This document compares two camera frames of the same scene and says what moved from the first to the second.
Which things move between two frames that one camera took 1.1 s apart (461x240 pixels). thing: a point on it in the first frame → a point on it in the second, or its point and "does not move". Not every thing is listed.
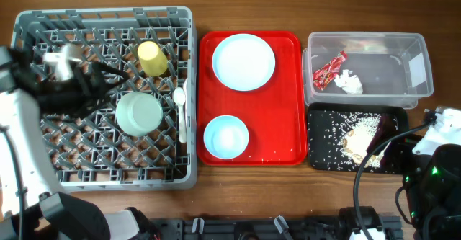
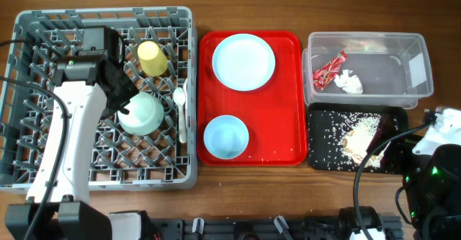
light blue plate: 243,62 does not move
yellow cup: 153,60 does not move
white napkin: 351,84 does not move
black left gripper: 89,96 → 130,91
